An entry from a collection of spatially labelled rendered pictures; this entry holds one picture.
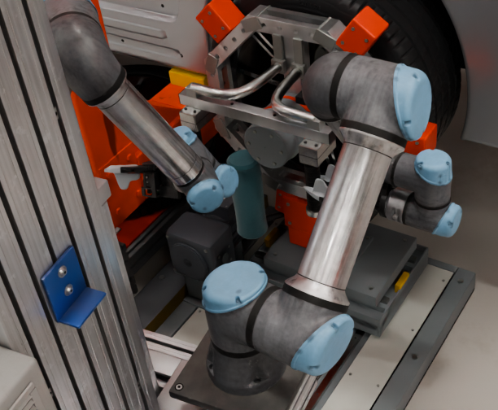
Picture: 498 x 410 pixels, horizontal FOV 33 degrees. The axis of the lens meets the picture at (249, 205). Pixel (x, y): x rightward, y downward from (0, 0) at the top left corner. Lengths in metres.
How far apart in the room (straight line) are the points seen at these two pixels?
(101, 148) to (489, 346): 1.33
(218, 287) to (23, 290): 0.40
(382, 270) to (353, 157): 1.26
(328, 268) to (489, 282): 1.58
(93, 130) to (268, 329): 1.01
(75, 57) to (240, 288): 0.49
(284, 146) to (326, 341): 0.78
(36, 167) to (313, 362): 0.55
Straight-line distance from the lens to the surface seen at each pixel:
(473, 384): 2.62
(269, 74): 2.05
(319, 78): 1.43
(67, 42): 1.51
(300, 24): 2.01
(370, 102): 1.38
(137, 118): 1.57
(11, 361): 1.16
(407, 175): 1.76
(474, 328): 2.77
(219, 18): 2.14
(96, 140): 2.26
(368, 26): 1.94
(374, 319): 2.55
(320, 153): 1.89
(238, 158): 2.23
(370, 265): 2.63
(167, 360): 1.77
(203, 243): 2.49
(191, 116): 2.05
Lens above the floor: 2.05
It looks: 39 degrees down
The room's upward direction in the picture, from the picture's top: 8 degrees counter-clockwise
